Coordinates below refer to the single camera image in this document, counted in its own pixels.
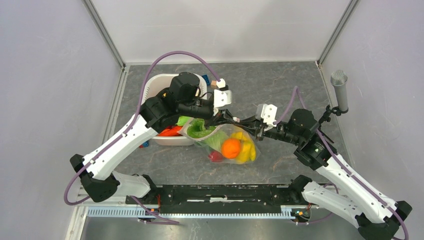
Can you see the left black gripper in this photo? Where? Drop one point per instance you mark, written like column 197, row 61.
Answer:
column 223, row 117

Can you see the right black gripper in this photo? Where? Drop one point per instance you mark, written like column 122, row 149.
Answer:
column 255, row 124

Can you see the green napa cabbage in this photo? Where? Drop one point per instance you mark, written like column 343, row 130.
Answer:
column 212, row 137

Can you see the clear zip top bag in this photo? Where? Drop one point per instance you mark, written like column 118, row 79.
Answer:
column 229, row 129

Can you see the yellow banana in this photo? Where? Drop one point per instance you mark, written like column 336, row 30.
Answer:
column 248, row 151

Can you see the orange bell pepper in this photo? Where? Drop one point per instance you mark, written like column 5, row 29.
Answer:
column 231, row 148

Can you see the red apple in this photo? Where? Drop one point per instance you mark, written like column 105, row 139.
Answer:
column 215, row 157

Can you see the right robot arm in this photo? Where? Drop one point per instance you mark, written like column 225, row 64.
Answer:
column 372, row 213

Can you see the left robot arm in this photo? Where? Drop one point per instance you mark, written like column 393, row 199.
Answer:
column 183, row 96

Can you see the small wooden cube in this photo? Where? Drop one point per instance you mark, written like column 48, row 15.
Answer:
column 213, row 84

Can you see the light green bitter gourd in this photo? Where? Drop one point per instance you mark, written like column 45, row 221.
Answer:
column 184, row 120

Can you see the orange chili pepper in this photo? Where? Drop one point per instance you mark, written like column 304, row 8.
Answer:
column 171, row 132

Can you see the white plastic basket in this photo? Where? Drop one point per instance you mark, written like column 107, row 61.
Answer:
column 155, row 85

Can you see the blue red toy block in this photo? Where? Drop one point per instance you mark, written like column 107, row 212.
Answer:
column 144, row 145

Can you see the grey microphone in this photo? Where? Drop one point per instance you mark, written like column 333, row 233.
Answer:
column 338, row 80

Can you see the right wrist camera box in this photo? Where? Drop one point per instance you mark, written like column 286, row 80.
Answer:
column 267, row 114

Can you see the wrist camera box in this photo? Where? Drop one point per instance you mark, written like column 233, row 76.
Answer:
column 222, row 96
column 267, row 114

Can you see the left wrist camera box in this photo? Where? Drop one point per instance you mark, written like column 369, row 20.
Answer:
column 222, row 96

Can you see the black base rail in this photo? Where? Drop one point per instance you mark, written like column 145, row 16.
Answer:
column 222, row 198

